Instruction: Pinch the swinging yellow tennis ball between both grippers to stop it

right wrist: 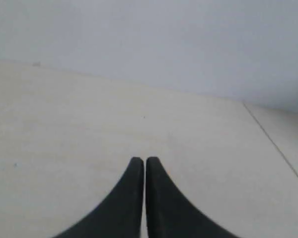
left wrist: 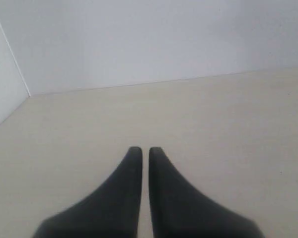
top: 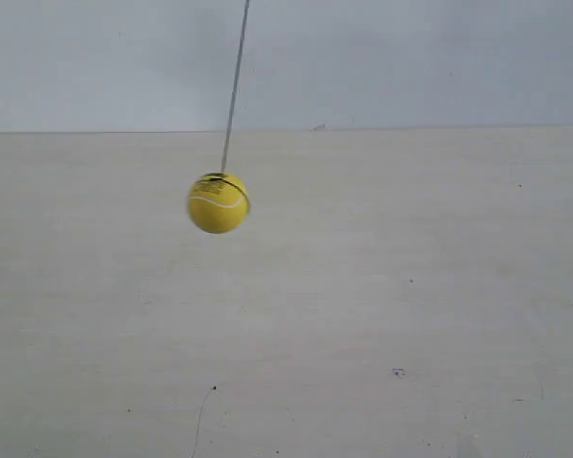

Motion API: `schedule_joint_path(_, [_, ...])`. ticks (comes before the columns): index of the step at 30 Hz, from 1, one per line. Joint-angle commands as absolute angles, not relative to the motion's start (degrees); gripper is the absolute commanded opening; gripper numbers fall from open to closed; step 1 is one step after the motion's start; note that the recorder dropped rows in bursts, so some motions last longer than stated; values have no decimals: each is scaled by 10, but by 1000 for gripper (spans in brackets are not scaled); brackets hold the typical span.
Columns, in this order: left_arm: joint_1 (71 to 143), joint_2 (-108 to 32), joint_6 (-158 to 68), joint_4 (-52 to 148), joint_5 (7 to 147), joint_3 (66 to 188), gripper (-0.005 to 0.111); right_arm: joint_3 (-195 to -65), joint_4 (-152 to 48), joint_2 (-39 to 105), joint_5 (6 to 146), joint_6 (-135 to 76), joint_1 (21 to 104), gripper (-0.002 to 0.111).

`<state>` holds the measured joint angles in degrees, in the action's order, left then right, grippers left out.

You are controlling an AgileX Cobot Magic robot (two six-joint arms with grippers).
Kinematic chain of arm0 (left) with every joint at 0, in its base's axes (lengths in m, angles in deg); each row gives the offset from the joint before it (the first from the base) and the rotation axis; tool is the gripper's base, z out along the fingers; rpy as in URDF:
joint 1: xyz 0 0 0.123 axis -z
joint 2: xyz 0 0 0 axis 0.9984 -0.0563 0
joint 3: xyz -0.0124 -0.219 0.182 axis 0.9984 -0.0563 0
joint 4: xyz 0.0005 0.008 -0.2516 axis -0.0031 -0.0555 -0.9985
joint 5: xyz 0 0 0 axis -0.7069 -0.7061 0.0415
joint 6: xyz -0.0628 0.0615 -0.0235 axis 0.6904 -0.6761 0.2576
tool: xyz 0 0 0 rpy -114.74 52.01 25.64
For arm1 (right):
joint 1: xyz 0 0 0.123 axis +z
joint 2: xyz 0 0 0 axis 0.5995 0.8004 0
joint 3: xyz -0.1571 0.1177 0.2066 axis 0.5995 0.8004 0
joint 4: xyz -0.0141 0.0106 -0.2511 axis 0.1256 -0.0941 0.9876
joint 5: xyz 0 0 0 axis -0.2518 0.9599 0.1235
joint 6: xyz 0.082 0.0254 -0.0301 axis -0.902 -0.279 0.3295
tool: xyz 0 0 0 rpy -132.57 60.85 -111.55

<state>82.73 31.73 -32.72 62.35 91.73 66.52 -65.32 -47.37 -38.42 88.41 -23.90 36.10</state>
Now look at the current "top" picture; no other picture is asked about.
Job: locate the yellow tennis ball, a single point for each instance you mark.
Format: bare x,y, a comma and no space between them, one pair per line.
218,203

